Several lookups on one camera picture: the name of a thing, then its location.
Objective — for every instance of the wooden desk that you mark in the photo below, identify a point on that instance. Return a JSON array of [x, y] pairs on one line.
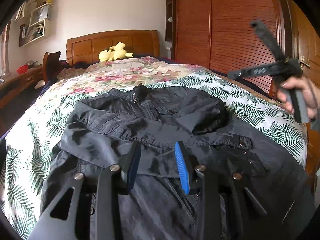
[[14, 86]]

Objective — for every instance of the palm leaf bedspread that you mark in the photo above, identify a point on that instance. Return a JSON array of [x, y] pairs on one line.
[[30, 141]]

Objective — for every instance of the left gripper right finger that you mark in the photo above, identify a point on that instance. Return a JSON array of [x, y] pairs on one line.
[[188, 177]]

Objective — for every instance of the floral quilt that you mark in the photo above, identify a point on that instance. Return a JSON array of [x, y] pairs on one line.
[[104, 76]]

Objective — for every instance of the white wall shelf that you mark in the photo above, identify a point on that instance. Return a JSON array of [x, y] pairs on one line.
[[33, 18]]

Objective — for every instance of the wooden room door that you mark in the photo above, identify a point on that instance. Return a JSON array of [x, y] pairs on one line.
[[305, 41]]

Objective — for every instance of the dark grey jacket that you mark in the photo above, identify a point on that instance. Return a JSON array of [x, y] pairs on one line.
[[250, 186]]

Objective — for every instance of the person's right hand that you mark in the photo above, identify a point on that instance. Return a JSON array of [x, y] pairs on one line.
[[310, 92]]

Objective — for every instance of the wooden headboard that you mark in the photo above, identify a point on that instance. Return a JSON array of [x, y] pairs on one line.
[[87, 48]]

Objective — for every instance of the red bowl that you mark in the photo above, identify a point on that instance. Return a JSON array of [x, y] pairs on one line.
[[23, 69]]

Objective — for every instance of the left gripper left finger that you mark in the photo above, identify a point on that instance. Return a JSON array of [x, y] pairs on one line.
[[129, 168]]

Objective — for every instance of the dark wooden chair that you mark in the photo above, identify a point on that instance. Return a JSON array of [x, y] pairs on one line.
[[51, 66]]

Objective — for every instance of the metal door handle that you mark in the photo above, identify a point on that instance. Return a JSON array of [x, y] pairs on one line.
[[304, 65]]

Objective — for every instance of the yellow plush toy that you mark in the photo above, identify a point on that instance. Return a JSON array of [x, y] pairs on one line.
[[116, 52]]

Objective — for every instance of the wooden louvred wardrobe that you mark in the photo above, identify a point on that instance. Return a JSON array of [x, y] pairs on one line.
[[217, 34]]

